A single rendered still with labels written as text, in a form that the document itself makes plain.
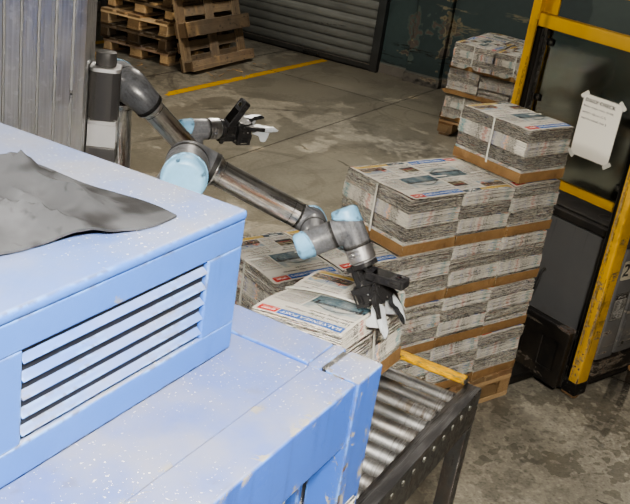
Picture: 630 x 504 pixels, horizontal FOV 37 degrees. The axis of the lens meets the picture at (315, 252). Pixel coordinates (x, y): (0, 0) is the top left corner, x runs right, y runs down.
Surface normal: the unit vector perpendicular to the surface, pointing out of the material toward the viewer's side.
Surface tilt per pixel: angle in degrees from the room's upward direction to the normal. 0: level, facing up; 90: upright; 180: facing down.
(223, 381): 0
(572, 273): 90
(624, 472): 0
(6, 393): 90
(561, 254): 90
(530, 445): 0
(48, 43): 90
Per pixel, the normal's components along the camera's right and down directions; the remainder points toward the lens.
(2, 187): -0.14, -0.52
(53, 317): 0.86, 0.31
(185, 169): 0.12, 0.30
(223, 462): 0.14, -0.91
